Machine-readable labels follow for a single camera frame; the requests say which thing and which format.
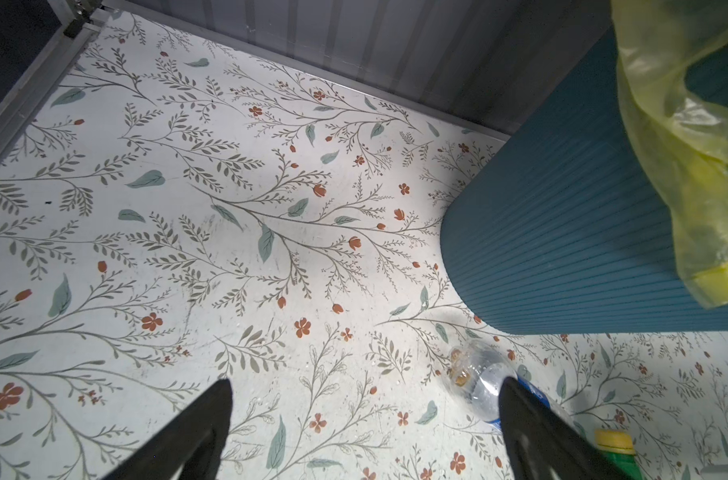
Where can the clear bottle blue label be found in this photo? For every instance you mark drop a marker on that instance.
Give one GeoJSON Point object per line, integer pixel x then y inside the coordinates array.
{"type": "Point", "coordinates": [476, 376]}

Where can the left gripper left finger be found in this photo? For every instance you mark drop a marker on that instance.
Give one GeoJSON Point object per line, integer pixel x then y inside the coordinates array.
{"type": "Point", "coordinates": [188, 447]}

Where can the blue bin yellow rim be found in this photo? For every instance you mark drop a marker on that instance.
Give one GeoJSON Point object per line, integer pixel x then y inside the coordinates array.
{"type": "Point", "coordinates": [562, 231]}

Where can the yellow-green bin liner bag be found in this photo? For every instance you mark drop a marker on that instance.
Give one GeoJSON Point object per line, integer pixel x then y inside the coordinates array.
{"type": "Point", "coordinates": [680, 140]}

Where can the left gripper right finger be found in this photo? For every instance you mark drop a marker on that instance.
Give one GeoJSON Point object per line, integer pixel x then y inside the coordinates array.
{"type": "Point", "coordinates": [540, 445]}

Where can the small green bottle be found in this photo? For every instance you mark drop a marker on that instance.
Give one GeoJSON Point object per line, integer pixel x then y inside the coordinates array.
{"type": "Point", "coordinates": [619, 448]}

